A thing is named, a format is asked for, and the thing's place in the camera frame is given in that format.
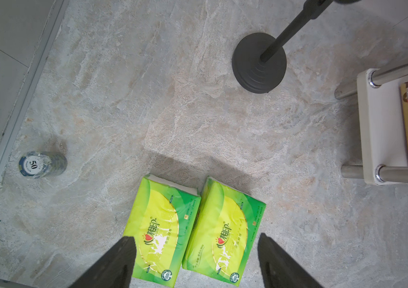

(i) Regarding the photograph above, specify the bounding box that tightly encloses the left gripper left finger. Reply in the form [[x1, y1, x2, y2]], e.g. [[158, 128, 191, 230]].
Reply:
[[70, 236, 136, 288]]

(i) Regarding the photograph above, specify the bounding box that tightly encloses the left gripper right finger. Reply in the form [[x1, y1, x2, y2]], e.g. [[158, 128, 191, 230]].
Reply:
[[258, 233, 322, 288]]

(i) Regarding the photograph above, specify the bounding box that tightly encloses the green tissue pack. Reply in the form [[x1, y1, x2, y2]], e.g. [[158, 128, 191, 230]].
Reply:
[[182, 177, 266, 286], [123, 174, 201, 288]]

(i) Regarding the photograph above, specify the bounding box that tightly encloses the white two-tier shelf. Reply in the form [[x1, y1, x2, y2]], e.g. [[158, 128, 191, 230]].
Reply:
[[334, 63, 408, 186]]

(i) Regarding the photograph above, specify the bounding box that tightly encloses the stack of poker chips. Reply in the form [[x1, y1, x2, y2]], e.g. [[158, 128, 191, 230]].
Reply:
[[18, 151, 68, 179]]

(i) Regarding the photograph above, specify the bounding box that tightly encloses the glitter microphone on black stand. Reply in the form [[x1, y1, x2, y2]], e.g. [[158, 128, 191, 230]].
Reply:
[[232, 0, 361, 95]]

